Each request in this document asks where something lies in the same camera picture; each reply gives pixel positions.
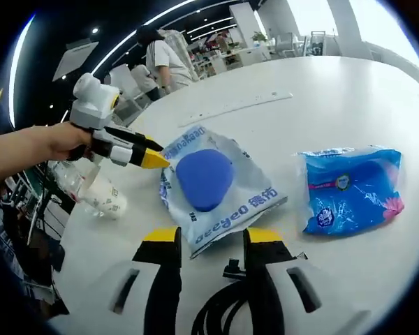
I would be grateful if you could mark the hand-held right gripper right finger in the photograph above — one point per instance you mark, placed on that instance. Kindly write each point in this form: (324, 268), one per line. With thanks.
(262, 286)

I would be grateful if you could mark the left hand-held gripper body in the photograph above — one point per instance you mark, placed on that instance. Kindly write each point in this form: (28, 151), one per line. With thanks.
(94, 101)

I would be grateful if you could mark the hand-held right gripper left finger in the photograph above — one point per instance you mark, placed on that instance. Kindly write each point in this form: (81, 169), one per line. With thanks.
(164, 286)

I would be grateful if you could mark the white paper cup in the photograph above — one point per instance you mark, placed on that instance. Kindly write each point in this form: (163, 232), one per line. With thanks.
(106, 200)

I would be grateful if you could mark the clear plastic bottle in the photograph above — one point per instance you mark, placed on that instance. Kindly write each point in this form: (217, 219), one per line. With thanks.
(68, 181)

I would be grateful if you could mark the silver bag with blue item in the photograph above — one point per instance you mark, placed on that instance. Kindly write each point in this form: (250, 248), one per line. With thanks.
(230, 167)

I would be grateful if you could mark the blue tissue packet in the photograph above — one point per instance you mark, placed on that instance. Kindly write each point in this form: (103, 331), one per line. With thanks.
(349, 195)

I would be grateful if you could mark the person's left hand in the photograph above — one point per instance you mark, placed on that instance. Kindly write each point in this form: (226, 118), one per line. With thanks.
(66, 139)

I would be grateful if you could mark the ceiling air conditioner unit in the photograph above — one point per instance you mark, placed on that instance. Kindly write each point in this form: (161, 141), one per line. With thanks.
(75, 61)

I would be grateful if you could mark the white power strip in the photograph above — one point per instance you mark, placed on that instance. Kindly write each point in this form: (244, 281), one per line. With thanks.
(237, 108)

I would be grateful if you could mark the potted green plant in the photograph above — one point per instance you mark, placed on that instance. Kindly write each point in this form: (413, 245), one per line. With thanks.
(259, 36)

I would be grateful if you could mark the grey office chair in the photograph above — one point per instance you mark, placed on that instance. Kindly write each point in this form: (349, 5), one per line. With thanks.
(284, 45)
(317, 43)

